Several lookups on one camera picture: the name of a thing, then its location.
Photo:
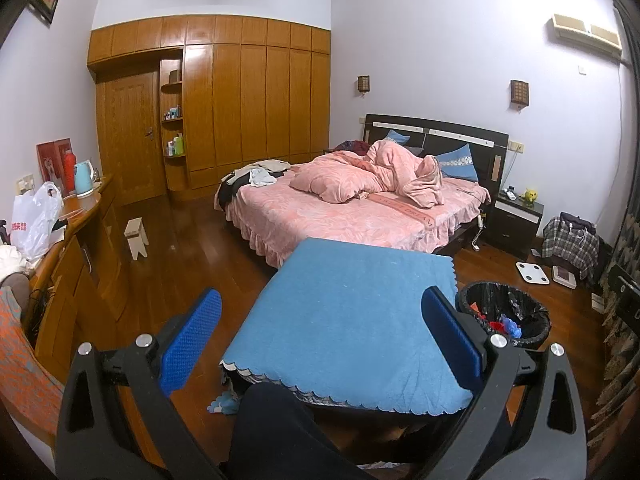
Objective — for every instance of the white wall socket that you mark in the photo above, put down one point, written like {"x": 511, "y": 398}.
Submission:
{"x": 516, "y": 146}

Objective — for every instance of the white scale with dark centre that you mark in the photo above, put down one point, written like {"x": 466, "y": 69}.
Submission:
{"x": 563, "y": 277}

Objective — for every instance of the dark wooden bed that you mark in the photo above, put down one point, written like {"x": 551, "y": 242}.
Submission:
{"x": 325, "y": 220}

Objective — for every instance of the white power strip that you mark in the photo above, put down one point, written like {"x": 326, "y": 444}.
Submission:
{"x": 481, "y": 220}

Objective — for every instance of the blue bag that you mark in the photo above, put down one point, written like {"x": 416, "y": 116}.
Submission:
{"x": 511, "y": 329}

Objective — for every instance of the red gift box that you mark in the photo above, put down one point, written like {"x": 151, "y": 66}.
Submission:
{"x": 50, "y": 160}

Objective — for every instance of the large blue pillow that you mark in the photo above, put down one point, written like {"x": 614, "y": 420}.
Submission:
{"x": 460, "y": 165}

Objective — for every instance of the small wooden stool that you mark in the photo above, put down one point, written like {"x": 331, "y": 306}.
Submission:
{"x": 136, "y": 235}

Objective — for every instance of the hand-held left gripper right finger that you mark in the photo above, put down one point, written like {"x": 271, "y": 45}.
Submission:
{"x": 452, "y": 345}

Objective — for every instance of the wooden sideboard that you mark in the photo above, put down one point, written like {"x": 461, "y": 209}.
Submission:
{"x": 75, "y": 270}

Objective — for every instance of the orange grey patterned chair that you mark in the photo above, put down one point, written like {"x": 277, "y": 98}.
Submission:
{"x": 25, "y": 370}

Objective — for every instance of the beige clothes pile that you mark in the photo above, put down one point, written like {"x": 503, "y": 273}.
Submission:
{"x": 265, "y": 170}

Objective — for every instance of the red thermos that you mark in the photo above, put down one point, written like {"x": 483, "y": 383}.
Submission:
{"x": 68, "y": 172}

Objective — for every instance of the light blue kettle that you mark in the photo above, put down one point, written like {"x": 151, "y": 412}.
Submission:
{"x": 84, "y": 180}

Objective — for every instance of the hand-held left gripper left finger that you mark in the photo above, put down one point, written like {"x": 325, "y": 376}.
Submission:
{"x": 192, "y": 345}

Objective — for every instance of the green plastic bottle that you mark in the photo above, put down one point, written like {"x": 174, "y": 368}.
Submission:
{"x": 178, "y": 146}

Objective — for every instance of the white bathroom scale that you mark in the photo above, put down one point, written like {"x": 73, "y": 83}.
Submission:
{"x": 533, "y": 272}

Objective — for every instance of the wooden door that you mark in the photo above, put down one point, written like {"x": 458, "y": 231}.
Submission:
{"x": 130, "y": 135}

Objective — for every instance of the wooden wardrobe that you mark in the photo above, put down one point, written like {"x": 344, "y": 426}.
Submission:
{"x": 250, "y": 110}

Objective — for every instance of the blue table cloth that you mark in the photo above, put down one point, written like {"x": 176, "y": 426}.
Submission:
{"x": 340, "y": 320}

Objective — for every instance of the dark bag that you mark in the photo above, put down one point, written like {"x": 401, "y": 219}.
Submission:
{"x": 577, "y": 222}

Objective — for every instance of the yellow plush toy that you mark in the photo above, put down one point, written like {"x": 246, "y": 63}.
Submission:
{"x": 528, "y": 196}

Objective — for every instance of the black lined trash bin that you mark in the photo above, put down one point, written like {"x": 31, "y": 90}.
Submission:
{"x": 475, "y": 295}

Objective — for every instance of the dark red garment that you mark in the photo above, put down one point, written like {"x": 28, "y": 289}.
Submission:
{"x": 350, "y": 147}

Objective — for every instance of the beige wall socket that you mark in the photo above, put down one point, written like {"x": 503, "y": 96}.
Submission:
{"x": 25, "y": 184}

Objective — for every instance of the white plastic bag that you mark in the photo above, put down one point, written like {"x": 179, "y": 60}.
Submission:
{"x": 37, "y": 220}

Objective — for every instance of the brown shelf box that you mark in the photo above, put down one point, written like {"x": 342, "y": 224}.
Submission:
{"x": 174, "y": 76}

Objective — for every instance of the red felt scrap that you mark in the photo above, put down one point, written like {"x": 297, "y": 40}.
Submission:
{"x": 497, "y": 326}

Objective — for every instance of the small toiletry bottles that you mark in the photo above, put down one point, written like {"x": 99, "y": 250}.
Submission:
{"x": 172, "y": 112}

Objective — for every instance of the pink quilt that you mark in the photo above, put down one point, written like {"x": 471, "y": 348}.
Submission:
{"x": 350, "y": 180}

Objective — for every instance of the blue white crumpled cloth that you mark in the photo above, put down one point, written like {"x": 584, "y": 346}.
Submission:
{"x": 225, "y": 404}

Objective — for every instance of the small blue pillow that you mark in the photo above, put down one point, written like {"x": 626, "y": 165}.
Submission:
{"x": 396, "y": 137}

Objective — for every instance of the white remote control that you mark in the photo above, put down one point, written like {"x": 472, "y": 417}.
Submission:
{"x": 510, "y": 193}

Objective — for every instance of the plaid cloth bag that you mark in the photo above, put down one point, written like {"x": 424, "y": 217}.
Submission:
{"x": 570, "y": 255}

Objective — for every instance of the dark nightstand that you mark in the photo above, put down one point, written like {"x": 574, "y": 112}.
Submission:
{"x": 512, "y": 230}

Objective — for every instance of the beige air conditioner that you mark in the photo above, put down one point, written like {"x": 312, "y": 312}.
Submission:
{"x": 585, "y": 34}

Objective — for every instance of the dark patterned curtain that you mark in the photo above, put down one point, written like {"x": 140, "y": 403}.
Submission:
{"x": 620, "y": 360}

